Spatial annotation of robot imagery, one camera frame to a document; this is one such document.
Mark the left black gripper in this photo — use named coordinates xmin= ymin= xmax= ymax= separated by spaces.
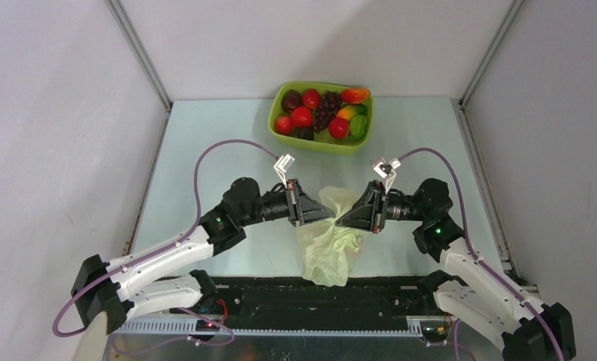
xmin=238 ymin=178 xmax=334 ymax=226

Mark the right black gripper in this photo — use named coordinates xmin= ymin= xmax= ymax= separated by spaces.
xmin=335 ymin=180 xmax=429 ymax=234

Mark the pale green plastic bag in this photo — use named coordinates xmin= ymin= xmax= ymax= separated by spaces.
xmin=296 ymin=186 xmax=366 ymax=287

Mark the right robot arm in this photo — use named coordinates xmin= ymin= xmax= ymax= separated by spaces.
xmin=336 ymin=178 xmax=577 ymax=360

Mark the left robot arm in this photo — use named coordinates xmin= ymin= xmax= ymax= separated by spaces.
xmin=71 ymin=177 xmax=335 ymax=334

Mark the red fake fruit lower right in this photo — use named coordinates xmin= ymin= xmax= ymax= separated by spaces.
xmin=328 ymin=117 xmax=350 ymax=139

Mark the red fake fruit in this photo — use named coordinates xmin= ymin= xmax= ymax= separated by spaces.
xmin=302 ymin=88 xmax=321 ymax=110
xmin=290 ymin=106 xmax=313 ymax=129
xmin=328 ymin=117 xmax=350 ymax=139

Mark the fake strawberry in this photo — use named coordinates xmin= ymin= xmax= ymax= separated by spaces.
xmin=274 ymin=115 xmax=295 ymax=136

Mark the green fake starfruit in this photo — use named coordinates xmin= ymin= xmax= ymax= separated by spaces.
xmin=348 ymin=114 xmax=368 ymax=140

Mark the red fake fruit middle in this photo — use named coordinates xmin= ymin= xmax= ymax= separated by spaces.
xmin=290 ymin=106 xmax=313 ymax=129

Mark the yellow green fake mango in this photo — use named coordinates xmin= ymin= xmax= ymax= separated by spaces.
xmin=336 ymin=104 xmax=368 ymax=123

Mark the fake grape bunch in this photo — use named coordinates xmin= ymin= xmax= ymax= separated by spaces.
xmin=312 ymin=91 xmax=342 ymax=133

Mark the red fake fruit top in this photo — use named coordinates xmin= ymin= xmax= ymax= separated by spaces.
xmin=302 ymin=88 xmax=321 ymax=110

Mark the dark red fake plum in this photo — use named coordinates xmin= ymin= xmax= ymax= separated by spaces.
xmin=281 ymin=89 xmax=303 ymax=114

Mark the orange red fake mango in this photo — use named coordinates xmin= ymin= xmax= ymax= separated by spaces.
xmin=340 ymin=88 xmax=371 ymax=105

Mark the green plastic fruit bowl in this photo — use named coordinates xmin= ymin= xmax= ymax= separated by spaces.
xmin=267 ymin=80 xmax=374 ymax=155

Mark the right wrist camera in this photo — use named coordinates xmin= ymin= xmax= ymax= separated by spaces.
xmin=371 ymin=158 xmax=401 ymax=193

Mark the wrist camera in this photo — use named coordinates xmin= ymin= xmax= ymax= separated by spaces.
xmin=371 ymin=158 xmax=401 ymax=193
xmin=273 ymin=153 xmax=295 ymax=186

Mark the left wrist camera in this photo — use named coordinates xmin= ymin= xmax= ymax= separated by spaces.
xmin=273 ymin=153 xmax=295 ymax=186

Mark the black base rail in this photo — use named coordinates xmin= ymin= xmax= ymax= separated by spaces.
xmin=190 ymin=276 xmax=444 ymax=332

